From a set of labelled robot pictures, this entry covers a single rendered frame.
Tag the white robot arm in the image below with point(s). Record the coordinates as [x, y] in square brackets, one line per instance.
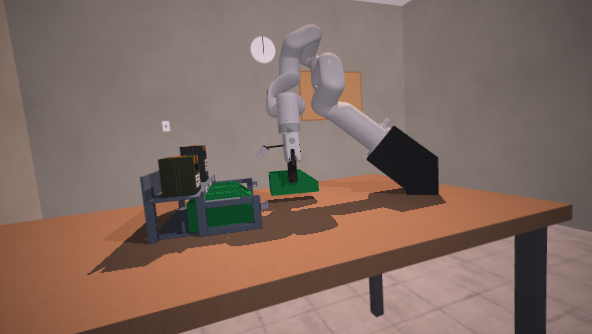
[287, 107]

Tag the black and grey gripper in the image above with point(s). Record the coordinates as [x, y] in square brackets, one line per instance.
[291, 152]

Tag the green bin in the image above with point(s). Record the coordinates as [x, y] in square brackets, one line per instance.
[227, 189]
[233, 183]
[279, 183]
[220, 216]

